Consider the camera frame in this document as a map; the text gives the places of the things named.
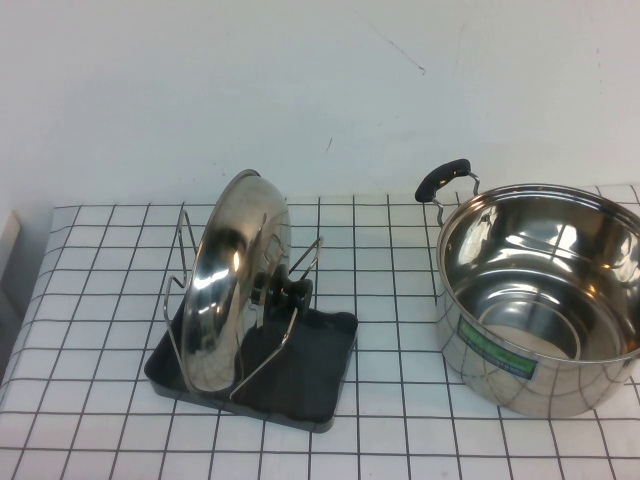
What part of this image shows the stainless steel pot lid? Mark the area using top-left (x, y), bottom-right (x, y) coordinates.
top-left (183, 169), bottom-right (315, 394)

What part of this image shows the white black-grid tablecloth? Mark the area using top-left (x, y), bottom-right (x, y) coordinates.
top-left (0, 184), bottom-right (640, 480)

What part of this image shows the white side table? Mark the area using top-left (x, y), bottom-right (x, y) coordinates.
top-left (0, 210), bottom-right (22, 321)

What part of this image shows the black tray wire lid rack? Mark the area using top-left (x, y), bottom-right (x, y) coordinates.
top-left (143, 209), bottom-right (360, 434)

